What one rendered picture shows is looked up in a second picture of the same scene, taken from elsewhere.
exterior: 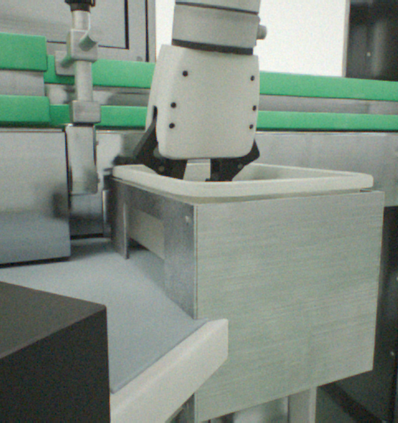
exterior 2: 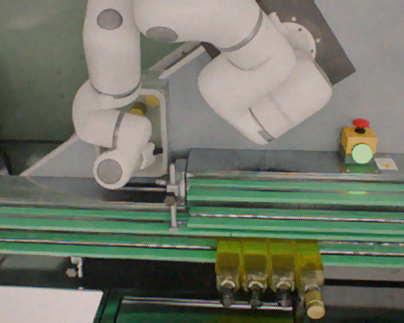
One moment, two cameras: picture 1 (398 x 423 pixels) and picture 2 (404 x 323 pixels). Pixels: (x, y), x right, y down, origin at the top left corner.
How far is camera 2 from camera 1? 1.05 m
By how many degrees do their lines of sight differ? 55
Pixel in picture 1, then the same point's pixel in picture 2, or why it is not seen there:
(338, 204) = not seen: hidden behind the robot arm
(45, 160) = (194, 164)
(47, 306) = (209, 46)
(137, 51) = (114, 295)
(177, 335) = (176, 72)
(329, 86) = (9, 221)
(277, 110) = (53, 214)
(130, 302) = (181, 98)
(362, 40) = not seen: outside the picture
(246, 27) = not seen: hidden behind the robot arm
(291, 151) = (55, 194)
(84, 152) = (179, 165)
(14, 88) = (201, 186)
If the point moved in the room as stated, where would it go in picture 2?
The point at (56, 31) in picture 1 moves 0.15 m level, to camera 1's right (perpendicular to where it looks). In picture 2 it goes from (165, 306) to (106, 282)
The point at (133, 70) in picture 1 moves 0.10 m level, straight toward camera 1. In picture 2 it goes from (138, 227) to (149, 191)
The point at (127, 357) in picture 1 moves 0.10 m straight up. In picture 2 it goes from (190, 67) to (187, 80)
